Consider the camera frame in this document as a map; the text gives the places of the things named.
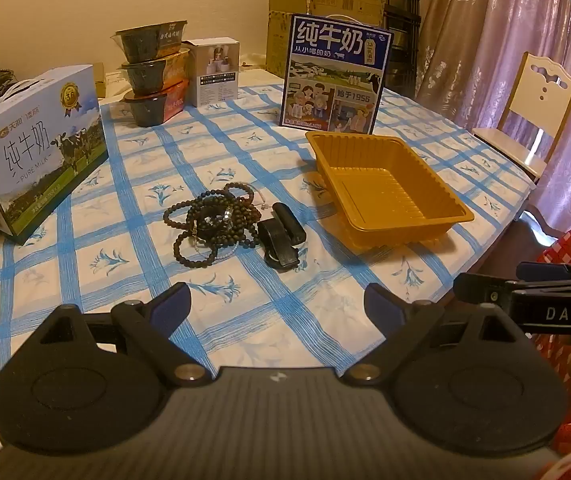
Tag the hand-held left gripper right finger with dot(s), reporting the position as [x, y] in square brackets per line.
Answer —
[380, 305]

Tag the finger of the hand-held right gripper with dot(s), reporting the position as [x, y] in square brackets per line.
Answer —
[485, 290]
[545, 270]

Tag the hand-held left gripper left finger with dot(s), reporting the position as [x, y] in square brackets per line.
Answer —
[165, 305]

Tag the black hair clip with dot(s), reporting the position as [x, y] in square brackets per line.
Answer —
[278, 245]

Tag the yellow plastic tray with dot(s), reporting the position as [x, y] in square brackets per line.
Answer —
[365, 185]

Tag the blue checked tablecloth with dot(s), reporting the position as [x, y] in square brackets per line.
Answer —
[140, 160]

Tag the white wooden chair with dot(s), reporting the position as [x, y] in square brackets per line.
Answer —
[535, 95]

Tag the light blue milk carton box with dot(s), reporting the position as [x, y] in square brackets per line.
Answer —
[35, 160]

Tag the black food bowl orange label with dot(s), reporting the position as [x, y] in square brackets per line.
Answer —
[153, 107]

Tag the tan cardboard box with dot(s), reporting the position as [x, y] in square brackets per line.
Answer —
[110, 80]

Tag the black food bowl yellow label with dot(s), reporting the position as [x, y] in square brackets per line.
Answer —
[153, 72]

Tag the dark blue milk carton box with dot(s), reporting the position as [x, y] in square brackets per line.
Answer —
[335, 75]

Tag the small white product box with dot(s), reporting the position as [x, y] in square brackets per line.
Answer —
[213, 75]

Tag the pink patterned curtain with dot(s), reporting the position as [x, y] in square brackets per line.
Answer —
[465, 35]

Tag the black food bowl grey label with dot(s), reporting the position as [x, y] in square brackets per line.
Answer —
[150, 40]

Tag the black folding ladder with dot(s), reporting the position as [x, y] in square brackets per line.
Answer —
[400, 30]

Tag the large brown cardboard box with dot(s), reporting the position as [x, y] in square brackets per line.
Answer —
[285, 35]

